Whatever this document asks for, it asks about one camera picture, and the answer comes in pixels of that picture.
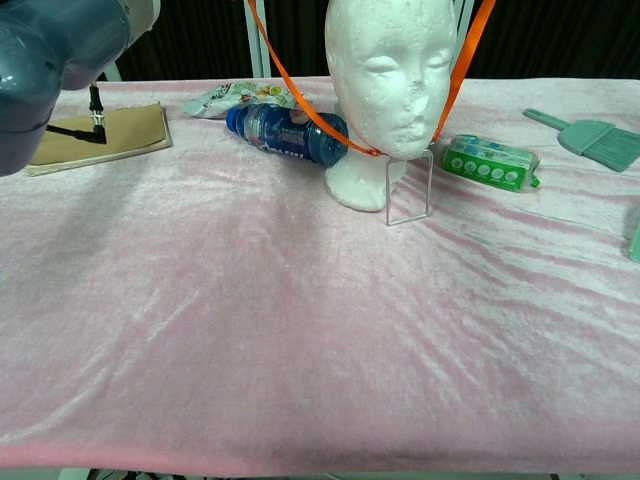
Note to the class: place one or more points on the mint green hand brush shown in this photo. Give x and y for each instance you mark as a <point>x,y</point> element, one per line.
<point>595,137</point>

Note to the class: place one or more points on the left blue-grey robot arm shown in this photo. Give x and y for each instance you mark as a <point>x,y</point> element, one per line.
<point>45,50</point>

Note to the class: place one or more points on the blue plastic drink bottle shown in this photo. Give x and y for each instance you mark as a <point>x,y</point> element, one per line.
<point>280,132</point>

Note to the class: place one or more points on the light green snack bag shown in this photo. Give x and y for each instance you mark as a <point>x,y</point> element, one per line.
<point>235,95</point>

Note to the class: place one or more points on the black background curtain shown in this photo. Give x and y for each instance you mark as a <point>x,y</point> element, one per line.
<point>200,35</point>

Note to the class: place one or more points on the upright white frame post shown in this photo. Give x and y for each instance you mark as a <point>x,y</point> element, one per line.
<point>259,50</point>

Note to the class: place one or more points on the green tissue pack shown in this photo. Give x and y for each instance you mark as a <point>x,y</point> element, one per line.
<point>480,160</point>

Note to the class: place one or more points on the brown paper notebook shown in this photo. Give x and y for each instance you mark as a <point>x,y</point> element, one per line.
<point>130,130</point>

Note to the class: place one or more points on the white foam mannequin head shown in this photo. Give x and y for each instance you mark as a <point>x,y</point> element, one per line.
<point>390,90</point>

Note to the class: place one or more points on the clear badge holder silver frame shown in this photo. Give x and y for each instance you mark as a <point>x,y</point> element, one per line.
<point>407,220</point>

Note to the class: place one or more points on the pink velvet table cloth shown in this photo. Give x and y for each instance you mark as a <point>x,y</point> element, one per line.
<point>250,325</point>

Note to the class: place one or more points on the mint green plastic object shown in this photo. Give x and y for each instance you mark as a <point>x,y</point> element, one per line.
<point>635,235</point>

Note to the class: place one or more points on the slanted white frame post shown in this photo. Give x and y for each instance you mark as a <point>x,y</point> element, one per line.
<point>465,20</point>
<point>112,72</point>

